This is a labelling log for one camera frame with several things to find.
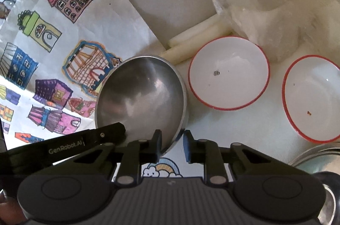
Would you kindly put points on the colourful houses drawing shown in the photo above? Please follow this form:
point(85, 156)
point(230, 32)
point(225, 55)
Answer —
point(47, 54)

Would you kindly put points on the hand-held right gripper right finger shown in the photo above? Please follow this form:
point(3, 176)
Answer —
point(187, 148)

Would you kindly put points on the deep stainless steel bowl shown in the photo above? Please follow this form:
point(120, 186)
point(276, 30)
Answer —
point(140, 97)

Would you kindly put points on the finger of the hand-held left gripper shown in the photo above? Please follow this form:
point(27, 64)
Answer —
point(106, 134)

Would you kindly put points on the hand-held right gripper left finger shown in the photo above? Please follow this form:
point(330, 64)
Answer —
point(158, 146)

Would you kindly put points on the white bowl red rim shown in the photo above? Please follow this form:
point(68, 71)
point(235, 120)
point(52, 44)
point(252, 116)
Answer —
point(229, 73)

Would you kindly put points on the white ceramic bowl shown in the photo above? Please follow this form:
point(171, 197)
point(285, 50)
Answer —
point(316, 97)

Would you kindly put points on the large stainless steel plate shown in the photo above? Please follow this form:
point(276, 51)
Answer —
point(318, 158)

